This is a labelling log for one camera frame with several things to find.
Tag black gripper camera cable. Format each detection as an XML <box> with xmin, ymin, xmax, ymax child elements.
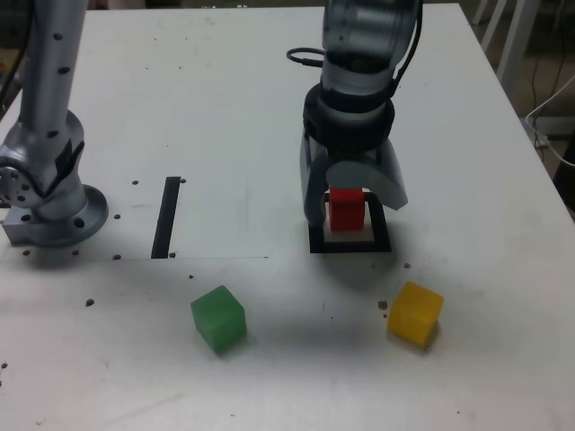
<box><xmin>286</xmin><ymin>0</ymin><xmax>424</xmax><ymax>98</ymax></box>

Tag green cube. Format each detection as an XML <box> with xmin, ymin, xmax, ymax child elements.
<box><xmin>190</xmin><ymin>285</ymin><xmax>248</xmax><ymax>355</ymax></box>

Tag black tape square outline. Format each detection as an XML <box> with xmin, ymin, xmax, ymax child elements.
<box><xmin>308</xmin><ymin>190</ymin><xmax>393</xmax><ymax>255</ymax></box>

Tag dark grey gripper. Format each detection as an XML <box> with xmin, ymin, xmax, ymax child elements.
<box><xmin>299</xmin><ymin>132</ymin><xmax>410</xmax><ymax>225</ymax></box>

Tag yellow cube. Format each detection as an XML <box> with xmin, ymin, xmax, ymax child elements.
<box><xmin>386</xmin><ymin>280</ymin><xmax>446</xmax><ymax>347</ymax></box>

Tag white cable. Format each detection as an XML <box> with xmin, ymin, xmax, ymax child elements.
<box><xmin>524</xmin><ymin>74</ymin><xmax>575</xmax><ymax>170</ymax></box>

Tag red cube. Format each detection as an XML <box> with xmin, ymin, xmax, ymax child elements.
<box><xmin>329</xmin><ymin>187</ymin><xmax>365</xmax><ymax>233</ymax></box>

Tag white furniture legs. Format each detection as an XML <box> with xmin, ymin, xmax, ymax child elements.
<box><xmin>471</xmin><ymin>0</ymin><xmax>534</xmax><ymax>77</ymax></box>

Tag black tape strip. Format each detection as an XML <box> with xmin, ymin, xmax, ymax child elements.
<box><xmin>150</xmin><ymin>176</ymin><xmax>181</xmax><ymax>260</ymax></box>

